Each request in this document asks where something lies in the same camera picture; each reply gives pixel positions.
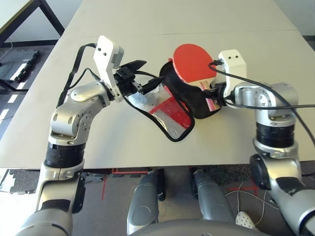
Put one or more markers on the grey robot leg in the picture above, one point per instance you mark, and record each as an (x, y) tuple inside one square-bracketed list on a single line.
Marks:
[(142, 206), (211, 204)]

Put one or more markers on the dark grey floor mat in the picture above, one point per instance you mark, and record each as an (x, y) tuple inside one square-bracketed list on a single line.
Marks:
[(9, 68)]

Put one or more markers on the red ping-pong paddle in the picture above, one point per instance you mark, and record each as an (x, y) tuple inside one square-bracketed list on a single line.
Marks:
[(192, 61)]

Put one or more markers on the dark speckled floor mat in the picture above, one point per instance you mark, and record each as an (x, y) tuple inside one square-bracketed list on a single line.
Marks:
[(231, 174)]

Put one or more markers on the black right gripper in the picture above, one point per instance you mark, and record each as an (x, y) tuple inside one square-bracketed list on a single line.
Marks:
[(220, 94)]

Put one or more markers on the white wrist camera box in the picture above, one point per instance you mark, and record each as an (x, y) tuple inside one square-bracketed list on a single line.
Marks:
[(104, 54), (233, 66)]

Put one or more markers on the black foam puzzle tile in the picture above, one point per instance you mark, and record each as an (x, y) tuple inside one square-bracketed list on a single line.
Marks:
[(24, 182)]

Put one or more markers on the red black paddle case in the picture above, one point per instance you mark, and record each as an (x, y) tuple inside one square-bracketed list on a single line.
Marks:
[(197, 103)]

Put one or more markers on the white perforated shoe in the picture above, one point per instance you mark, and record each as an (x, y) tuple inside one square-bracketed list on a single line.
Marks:
[(244, 218)]

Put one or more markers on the black post under table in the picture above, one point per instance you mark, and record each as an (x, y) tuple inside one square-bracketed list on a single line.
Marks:
[(161, 184)]

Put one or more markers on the black power strip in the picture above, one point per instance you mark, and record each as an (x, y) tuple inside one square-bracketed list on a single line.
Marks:
[(25, 65)]

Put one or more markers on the grey left robot leg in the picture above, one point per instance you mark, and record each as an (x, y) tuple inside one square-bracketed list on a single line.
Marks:
[(142, 206)]

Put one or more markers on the grey crumpled foam piece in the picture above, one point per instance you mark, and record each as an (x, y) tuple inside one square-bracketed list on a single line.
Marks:
[(93, 177)]

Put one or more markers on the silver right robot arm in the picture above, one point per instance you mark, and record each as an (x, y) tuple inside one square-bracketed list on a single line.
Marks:
[(273, 127)]

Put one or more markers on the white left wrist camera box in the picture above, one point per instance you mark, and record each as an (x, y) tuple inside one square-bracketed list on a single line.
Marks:
[(104, 54)]

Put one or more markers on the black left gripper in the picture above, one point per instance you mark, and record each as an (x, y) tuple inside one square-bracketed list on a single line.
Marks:
[(125, 81)]

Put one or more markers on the grey right robot leg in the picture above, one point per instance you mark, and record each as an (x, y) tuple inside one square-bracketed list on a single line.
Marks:
[(211, 204)]

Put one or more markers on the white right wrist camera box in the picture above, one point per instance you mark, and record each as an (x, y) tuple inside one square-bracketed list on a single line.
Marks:
[(233, 66)]

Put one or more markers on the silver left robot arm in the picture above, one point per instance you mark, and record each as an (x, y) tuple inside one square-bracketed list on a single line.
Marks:
[(69, 115)]

